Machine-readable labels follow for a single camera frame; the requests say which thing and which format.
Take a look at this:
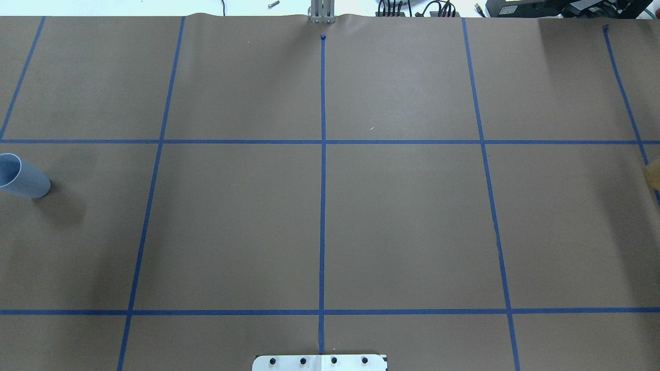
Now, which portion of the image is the black equipment on table edge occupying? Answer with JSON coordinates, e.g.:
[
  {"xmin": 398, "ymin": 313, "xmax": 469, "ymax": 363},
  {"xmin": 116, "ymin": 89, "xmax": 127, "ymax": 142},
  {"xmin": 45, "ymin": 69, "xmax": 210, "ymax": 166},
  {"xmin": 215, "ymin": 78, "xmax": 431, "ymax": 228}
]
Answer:
[{"xmin": 485, "ymin": 1, "xmax": 653, "ymax": 20}]

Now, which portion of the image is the black cable bundle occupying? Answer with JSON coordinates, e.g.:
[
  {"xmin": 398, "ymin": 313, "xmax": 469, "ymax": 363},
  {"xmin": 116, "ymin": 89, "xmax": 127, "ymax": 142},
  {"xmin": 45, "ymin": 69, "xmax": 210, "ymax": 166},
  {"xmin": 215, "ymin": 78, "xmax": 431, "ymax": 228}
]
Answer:
[{"xmin": 376, "ymin": 0, "xmax": 459, "ymax": 19}]

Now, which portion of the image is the metal mounting plate with bolts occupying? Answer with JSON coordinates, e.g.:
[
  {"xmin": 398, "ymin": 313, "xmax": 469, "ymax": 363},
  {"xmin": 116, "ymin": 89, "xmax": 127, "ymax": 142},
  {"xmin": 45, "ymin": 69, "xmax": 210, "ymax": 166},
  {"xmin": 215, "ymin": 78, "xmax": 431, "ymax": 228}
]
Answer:
[{"xmin": 252, "ymin": 354, "xmax": 388, "ymax": 370}]

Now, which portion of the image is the light blue plastic cup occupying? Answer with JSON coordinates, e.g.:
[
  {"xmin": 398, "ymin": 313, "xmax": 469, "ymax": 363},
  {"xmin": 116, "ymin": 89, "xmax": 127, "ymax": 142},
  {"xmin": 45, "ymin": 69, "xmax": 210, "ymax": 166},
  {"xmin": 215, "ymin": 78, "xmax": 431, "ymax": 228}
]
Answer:
[{"xmin": 1, "ymin": 153, "xmax": 51, "ymax": 199}]

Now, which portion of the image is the tan object at right edge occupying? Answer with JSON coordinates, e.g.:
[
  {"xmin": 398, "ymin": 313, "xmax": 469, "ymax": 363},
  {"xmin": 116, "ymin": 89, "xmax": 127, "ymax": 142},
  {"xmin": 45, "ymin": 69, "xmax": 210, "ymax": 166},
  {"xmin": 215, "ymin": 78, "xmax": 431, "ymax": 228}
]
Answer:
[{"xmin": 643, "ymin": 158, "xmax": 660, "ymax": 192}]

